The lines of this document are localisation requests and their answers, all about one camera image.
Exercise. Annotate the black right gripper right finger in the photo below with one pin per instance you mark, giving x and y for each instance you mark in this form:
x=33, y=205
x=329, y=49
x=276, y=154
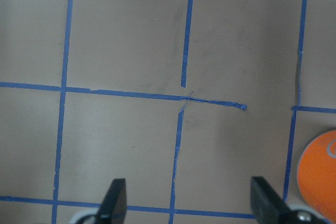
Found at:
x=268, y=207

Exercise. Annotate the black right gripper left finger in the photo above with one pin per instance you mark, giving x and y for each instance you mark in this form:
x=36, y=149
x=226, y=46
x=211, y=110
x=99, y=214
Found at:
x=113, y=208

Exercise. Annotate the orange can with grey lid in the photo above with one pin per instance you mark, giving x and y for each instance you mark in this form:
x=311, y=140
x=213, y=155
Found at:
x=316, y=175

